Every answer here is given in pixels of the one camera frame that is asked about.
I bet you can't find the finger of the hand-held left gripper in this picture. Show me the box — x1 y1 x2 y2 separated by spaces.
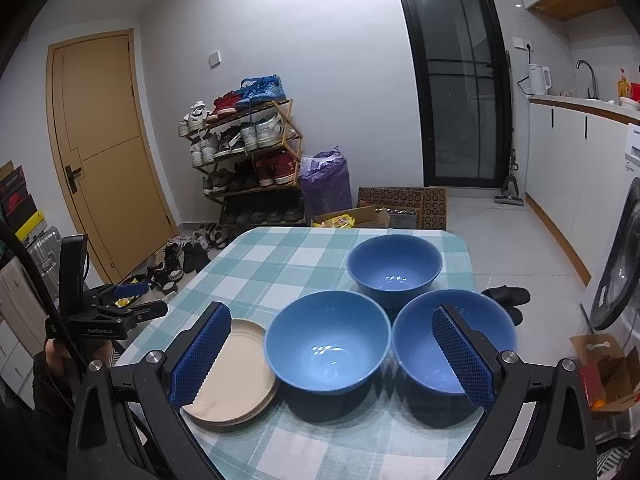
90 299 169 333
85 281 152 311

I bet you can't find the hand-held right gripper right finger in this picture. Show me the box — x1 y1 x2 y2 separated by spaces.
431 304 599 480

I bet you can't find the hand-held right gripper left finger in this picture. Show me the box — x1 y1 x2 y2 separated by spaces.
66 301 233 480

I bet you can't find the cream plate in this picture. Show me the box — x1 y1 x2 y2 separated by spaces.
189 332 278 429
192 337 281 432
186 327 275 425
181 319 270 421

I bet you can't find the blue bowl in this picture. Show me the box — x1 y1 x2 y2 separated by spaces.
264 290 392 396
391 290 521 395
346 234 444 309

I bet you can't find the person's left forearm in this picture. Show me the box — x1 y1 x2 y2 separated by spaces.
0 350 86 480

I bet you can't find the person's left hand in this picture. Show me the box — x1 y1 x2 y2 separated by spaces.
42 338 115 378

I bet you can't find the silver suitcase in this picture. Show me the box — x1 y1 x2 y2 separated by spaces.
25 225 63 291

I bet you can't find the pile of dark shoes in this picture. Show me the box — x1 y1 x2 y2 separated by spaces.
120 222 236 296

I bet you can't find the yellow black box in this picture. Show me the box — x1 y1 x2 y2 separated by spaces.
14 210 48 242

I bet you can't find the white drawer unit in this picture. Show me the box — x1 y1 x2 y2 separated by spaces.
0 260 48 396

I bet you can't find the red black shoe box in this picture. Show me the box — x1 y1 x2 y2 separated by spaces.
0 182 38 226

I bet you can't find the cardboard box with red print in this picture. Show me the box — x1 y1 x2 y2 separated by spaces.
570 332 640 418

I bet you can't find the wooden door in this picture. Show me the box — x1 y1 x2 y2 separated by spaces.
46 29 178 285

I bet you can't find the brown circle-patterned doormat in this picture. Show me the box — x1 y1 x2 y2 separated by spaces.
357 186 448 231

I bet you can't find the open cardboard box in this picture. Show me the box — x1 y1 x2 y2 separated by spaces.
311 205 418 231

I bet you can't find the upright vacuum cleaner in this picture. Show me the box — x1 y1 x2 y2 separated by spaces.
494 50 526 205

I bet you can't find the white washing machine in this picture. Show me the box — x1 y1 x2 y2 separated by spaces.
580 120 640 351

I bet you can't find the black white striped mat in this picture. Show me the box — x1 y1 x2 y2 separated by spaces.
597 447 633 480

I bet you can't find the wooden shoe rack with shoes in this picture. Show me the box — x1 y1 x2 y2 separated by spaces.
177 75 306 226

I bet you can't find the purple plastic bag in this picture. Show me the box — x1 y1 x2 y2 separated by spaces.
300 146 353 221

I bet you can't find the white kitchen cabinet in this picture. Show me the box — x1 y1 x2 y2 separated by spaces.
520 95 640 286

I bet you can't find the black framed glass door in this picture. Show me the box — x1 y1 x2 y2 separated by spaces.
389 0 516 188

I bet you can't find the white electric kettle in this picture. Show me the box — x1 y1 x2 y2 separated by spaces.
525 64 552 97

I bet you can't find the chrome faucet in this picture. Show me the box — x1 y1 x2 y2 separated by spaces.
575 59 600 100

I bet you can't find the black cable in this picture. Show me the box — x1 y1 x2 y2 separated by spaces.
0 222 93 381

